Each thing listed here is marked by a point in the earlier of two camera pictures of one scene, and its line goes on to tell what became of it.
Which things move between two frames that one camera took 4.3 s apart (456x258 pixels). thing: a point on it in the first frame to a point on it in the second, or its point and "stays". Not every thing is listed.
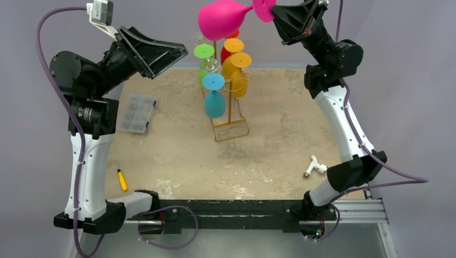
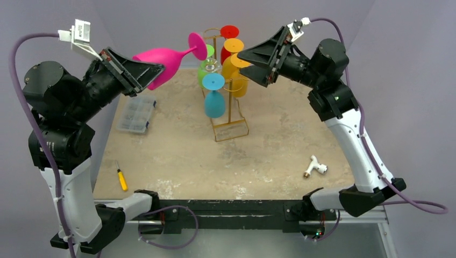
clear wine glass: [209, 65] stays
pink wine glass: [220, 20] to [171, 59]
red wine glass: [225, 53] stays
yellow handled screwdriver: [121, 178] stays
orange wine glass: [239, 81] stays
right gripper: [304, 26] to [276, 56]
